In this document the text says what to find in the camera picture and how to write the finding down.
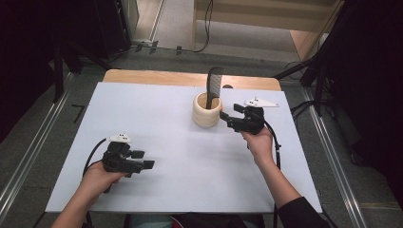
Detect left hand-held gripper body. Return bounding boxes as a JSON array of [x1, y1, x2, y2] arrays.
[[101, 133, 145, 179]]

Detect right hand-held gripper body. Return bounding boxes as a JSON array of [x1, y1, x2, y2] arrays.
[[232, 97, 280, 136]]

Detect beige ribbed cup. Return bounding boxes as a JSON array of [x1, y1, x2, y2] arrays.
[[191, 91, 223, 129]]

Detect black comb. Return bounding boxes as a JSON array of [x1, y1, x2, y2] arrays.
[[205, 66, 224, 110]]

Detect person's right hand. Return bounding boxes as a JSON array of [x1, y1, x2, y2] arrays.
[[240, 125, 276, 167]]

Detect person's left hand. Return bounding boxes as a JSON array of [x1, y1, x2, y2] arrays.
[[78, 161, 129, 204]]

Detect white board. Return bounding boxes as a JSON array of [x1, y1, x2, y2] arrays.
[[45, 82, 324, 214]]

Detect black metal stand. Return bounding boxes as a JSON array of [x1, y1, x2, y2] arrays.
[[50, 36, 113, 104], [273, 47, 336, 118]]

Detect wooden table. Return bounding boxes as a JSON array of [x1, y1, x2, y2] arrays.
[[102, 68, 282, 92]]

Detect person's dark clothing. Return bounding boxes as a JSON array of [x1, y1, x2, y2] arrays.
[[125, 213, 268, 228]]

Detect wooden shelf unit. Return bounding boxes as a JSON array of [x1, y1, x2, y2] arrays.
[[191, 0, 345, 62]]

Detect dark cabinet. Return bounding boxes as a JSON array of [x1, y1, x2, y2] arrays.
[[93, 0, 141, 61]]

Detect left hand-held gripper cable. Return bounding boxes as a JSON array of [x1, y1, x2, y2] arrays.
[[81, 137, 108, 177]]

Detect hand-held gripper cable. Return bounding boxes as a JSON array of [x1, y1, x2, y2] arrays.
[[263, 119, 283, 228], [81, 137, 108, 177]]

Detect right hand-held gripper cable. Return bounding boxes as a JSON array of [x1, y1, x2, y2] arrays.
[[263, 119, 283, 228]]

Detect black floor cables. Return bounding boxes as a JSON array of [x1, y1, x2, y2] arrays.
[[283, 60, 319, 122]]

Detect metal floor rail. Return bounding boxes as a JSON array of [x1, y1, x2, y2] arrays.
[[299, 86, 369, 228], [0, 71, 76, 221]]

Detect hanging black cable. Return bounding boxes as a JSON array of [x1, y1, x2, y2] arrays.
[[193, 0, 215, 54]]

